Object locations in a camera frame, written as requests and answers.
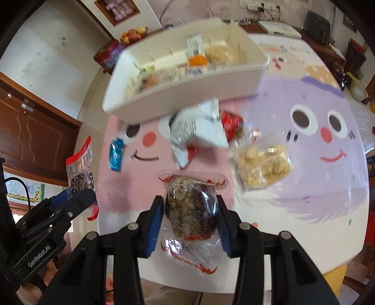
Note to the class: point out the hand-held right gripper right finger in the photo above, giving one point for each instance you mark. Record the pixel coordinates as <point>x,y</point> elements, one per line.
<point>225,234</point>

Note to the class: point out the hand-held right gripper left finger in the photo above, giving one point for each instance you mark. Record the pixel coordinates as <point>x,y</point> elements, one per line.
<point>155,225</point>

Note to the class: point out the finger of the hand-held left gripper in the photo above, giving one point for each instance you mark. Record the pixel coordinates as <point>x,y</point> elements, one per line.
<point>61,197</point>
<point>79,202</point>

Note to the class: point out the red-topped dark seed packet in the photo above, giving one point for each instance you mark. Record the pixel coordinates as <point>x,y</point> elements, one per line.
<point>80,170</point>

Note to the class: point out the clear bag of brown nuts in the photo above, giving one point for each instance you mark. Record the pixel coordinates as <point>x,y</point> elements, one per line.
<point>190,205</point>

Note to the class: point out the blue snack packet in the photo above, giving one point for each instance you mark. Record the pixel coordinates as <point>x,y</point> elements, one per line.
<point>117,154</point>

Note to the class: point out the clear bag of pale puffs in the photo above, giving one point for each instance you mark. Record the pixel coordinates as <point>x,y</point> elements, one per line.
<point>263,164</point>
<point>221,52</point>

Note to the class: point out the white snack packet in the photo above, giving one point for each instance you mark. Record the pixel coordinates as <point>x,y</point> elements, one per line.
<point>196,129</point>

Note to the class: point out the red snack packet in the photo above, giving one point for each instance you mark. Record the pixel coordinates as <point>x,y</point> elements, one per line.
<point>234,123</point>

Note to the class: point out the white plastic storage bin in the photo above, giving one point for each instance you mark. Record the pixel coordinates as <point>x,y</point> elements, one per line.
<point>175,93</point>

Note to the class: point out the clear yellow pastry packet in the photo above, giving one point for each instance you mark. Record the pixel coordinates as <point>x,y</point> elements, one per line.
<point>149,82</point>

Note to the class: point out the green snack packet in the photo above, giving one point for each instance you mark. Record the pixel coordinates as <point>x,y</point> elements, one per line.
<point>148,70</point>

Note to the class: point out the orange and white packet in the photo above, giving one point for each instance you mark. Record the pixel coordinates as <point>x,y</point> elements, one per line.
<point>196,55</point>

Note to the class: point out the brown wooden door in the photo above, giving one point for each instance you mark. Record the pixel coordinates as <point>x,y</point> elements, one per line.
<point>29,132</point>

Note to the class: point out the cartoon printed tablecloth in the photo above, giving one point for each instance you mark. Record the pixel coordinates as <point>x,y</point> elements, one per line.
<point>307,176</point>

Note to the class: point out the yellow stool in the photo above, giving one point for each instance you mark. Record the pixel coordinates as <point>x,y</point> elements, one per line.
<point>335,275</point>

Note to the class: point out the red round tin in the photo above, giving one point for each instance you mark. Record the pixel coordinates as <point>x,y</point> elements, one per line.
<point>108,55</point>

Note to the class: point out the bowl of fruit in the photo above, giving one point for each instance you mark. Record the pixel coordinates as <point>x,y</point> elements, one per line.
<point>133,35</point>

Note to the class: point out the pink dumbbell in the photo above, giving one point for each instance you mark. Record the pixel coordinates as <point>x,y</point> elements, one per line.
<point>126,7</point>
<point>114,10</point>

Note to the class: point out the plastic bottle of yellow liquid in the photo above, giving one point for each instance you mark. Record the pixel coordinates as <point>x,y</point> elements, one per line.
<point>372,107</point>

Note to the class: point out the dark brown ceramic jar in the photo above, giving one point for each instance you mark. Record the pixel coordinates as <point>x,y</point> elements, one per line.
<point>340,76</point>

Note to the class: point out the white bucket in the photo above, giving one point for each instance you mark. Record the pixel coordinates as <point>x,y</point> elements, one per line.
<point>359,89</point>

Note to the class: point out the white set-top box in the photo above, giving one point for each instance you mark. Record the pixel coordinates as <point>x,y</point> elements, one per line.
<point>279,28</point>

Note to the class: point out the dark jar with red lid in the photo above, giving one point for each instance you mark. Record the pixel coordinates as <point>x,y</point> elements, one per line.
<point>356,58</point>

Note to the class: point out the colourful wall poster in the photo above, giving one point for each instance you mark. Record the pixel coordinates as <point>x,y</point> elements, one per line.
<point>17,187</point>

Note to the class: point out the white wall socket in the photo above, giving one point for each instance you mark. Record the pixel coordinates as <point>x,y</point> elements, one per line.
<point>260,5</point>

